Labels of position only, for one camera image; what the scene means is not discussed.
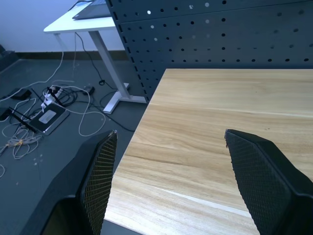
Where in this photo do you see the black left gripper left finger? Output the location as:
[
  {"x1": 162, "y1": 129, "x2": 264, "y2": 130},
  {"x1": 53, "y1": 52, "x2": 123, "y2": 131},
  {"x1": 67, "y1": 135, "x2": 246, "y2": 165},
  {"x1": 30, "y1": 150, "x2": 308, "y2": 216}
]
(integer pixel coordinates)
[{"x1": 20, "y1": 130, "x2": 118, "y2": 235}]

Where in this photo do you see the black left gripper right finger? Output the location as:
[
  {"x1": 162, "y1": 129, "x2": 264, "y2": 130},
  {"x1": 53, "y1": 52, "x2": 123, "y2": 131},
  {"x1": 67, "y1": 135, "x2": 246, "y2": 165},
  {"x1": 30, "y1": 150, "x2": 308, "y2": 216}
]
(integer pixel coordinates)
[{"x1": 224, "y1": 129, "x2": 313, "y2": 235}]

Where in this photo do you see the dark perforated pegboard panel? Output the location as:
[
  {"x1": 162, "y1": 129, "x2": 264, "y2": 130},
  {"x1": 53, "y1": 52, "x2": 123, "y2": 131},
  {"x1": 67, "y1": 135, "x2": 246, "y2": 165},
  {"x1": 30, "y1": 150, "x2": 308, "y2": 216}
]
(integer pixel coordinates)
[{"x1": 105, "y1": 0, "x2": 313, "y2": 102}]

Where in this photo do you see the black router with antennas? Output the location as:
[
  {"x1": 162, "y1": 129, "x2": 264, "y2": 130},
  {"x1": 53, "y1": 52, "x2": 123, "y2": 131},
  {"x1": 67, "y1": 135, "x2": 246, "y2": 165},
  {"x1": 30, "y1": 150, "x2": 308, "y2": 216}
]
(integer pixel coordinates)
[{"x1": 8, "y1": 88, "x2": 70, "y2": 136}]

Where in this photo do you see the white power strip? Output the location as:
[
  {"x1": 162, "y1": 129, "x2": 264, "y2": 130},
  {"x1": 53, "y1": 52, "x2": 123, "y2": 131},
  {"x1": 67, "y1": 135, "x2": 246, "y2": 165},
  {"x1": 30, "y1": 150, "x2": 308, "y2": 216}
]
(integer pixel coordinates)
[{"x1": 40, "y1": 85, "x2": 65, "y2": 113}]

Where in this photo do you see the black power adapter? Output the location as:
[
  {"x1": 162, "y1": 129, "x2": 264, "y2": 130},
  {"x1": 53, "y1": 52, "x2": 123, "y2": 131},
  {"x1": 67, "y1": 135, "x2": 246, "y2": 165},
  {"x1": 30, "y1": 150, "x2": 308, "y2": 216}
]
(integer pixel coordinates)
[{"x1": 11, "y1": 88, "x2": 32, "y2": 100}]

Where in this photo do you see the white desk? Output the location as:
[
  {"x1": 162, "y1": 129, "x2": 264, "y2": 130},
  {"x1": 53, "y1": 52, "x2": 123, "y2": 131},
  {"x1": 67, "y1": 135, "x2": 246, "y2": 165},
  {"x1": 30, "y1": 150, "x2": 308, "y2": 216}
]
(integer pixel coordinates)
[{"x1": 43, "y1": 0, "x2": 148, "y2": 115}]

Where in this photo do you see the grey laptop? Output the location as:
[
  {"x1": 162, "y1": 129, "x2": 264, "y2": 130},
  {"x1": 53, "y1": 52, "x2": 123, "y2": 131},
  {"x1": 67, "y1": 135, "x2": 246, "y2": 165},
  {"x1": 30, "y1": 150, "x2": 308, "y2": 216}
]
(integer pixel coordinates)
[{"x1": 71, "y1": 0, "x2": 112, "y2": 20}]

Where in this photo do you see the coiled grey cable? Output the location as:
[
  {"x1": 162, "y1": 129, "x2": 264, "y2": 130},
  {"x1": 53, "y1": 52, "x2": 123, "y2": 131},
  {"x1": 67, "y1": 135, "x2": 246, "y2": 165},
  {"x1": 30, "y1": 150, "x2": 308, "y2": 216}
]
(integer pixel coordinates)
[{"x1": 0, "y1": 122, "x2": 44, "y2": 160}]

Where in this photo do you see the black cable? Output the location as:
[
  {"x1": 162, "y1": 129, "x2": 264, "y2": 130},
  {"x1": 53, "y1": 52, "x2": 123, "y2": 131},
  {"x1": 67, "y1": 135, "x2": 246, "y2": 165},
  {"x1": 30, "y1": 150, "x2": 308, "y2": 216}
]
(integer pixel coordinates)
[{"x1": 74, "y1": 31, "x2": 134, "y2": 132}]

